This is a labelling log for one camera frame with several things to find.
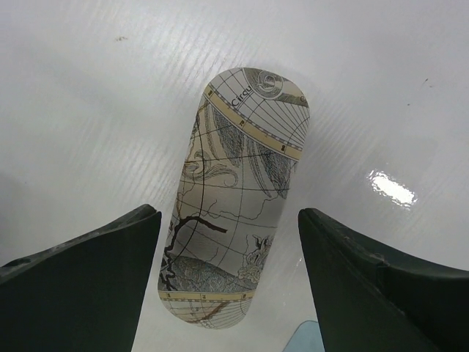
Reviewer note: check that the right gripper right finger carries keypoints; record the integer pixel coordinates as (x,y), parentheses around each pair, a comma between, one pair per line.
(370,296)

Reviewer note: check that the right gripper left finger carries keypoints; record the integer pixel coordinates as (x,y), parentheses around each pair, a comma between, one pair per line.
(85,294)

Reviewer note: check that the map print glasses case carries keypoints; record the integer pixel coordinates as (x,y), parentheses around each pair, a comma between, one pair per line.
(247,139)

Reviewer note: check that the blue cleaning cloth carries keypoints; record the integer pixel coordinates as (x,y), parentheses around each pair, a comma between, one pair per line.
(306,338)

